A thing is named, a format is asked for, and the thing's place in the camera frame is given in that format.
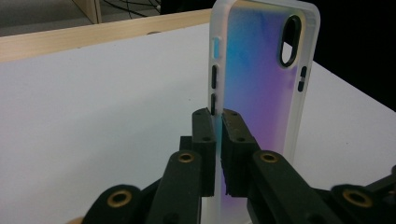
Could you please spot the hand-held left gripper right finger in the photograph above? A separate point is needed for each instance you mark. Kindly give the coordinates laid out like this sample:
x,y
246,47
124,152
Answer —
x,y
238,149

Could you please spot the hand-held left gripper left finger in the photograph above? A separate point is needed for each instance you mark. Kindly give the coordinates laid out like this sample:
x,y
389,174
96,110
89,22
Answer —
x,y
202,143

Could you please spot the iridescent phone case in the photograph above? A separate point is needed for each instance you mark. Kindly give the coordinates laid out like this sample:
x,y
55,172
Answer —
x,y
261,77

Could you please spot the white table cover sheet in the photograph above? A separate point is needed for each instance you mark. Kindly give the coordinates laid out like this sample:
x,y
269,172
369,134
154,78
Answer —
x,y
93,124

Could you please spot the light wooden desk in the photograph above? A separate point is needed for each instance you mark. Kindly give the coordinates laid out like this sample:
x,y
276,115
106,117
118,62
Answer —
x,y
90,11

